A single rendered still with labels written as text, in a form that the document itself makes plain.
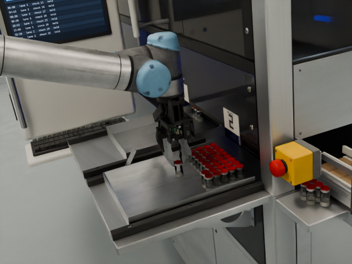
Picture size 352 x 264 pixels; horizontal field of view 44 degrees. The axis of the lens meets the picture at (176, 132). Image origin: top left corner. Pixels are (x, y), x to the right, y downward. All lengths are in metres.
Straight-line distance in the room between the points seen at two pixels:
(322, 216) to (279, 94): 0.29
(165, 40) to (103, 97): 0.91
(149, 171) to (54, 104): 0.72
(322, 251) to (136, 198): 0.54
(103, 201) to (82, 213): 1.68
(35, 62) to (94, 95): 1.08
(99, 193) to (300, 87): 0.60
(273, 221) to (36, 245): 1.80
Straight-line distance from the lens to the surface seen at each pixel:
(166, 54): 1.07
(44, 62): 0.85
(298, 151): 1.01
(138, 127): 1.62
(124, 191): 1.22
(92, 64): 0.88
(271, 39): 0.98
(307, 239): 1.26
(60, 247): 2.64
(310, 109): 1.09
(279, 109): 1.03
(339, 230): 1.33
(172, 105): 1.09
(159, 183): 1.23
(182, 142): 1.20
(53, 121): 1.92
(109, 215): 1.14
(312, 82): 1.07
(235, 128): 1.19
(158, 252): 2.42
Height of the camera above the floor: 1.49
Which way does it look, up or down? 23 degrees down
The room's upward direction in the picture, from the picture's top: 8 degrees counter-clockwise
